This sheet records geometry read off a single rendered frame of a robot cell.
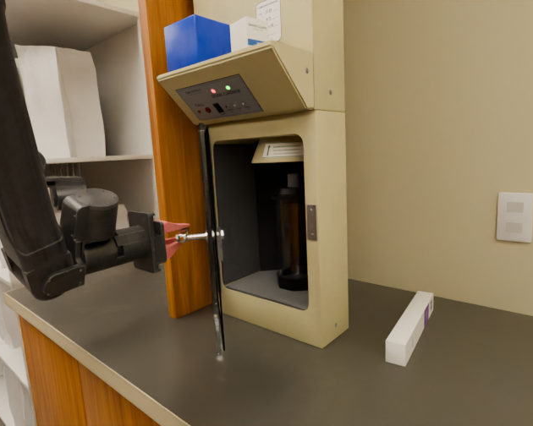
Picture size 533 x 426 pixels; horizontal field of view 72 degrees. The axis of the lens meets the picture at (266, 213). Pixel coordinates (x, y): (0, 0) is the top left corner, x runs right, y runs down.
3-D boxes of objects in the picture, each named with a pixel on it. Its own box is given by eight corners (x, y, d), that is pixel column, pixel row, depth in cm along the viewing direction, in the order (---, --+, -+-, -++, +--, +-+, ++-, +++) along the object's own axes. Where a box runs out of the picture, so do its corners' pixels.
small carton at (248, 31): (253, 62, 71) (251, 29, 70) (270, 56, 67) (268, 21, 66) (231, 59, 68) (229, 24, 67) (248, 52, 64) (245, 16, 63)
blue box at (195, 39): (205, 79, 83) (201, 36, 82) (235, 70, 77) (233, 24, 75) (167, 73, 76) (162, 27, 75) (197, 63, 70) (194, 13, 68)
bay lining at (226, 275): (283, 260, 110) (277, 140, 104) (363, 275, 93) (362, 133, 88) (222, 285, 92) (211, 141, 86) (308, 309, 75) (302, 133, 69)
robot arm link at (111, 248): (61, 264, 56) (78, 285, 53) (63, 226, 54) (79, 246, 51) (105, 253, 62) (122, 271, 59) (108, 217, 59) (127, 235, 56)
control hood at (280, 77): (201, 125, 88) (198, 81, 86) (315, 109, 67) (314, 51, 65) (160, 124, 79) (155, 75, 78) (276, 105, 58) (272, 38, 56)
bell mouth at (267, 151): (282, 160, 97) (282, 139, 96) (343, 158, 86) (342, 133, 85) (234, 164, 84) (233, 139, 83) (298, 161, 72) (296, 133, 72)
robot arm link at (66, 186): (13, 154, 75) (17, 154, 68) (74, 152, 82) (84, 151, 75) (22, 211, 77) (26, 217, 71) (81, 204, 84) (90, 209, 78)
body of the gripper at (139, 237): (157, 211, 61) (114, 219, 55) (164, 270, 62) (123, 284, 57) (137, 209, 65) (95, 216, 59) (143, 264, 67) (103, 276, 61)
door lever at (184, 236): (208, 233, 72) (206, 220, 72) (208, 244, 63) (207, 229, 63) (180, 235, 72) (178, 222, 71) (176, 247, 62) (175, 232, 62)
